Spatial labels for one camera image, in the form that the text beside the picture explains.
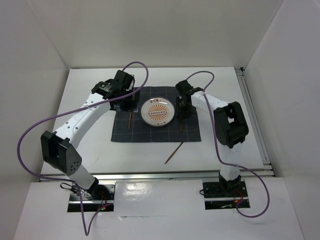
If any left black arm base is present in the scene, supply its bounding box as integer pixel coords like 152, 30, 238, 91
60, 182, 116, 213

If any copper fork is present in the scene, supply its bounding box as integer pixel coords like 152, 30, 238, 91
128, 111, 133, 129

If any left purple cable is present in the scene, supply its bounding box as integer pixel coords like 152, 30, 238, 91
16, 61, 150, 237

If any copper knife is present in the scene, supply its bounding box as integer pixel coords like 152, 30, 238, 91
164, 142, 184, 165

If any front aluminium rail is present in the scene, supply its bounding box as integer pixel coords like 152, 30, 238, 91
46, 165, 275, 181

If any dark grey checked cloth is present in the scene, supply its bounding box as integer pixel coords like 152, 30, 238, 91
111, 86, 202, 143

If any orange sunburst plate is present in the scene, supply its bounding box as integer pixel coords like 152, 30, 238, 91
140, 97, 176, 127

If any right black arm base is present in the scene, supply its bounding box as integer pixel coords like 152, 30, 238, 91
199, 181, 251, 210

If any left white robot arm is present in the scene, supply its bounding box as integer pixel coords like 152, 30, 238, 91
40, 70, 138, 200

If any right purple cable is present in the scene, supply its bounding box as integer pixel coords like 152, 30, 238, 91
186, 71, 271, 219

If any purple cable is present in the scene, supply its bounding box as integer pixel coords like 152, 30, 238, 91
16, 61, 150, 237
186, 71, 271, 219

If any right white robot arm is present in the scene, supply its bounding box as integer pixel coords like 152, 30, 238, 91
175, 80, 249, 196

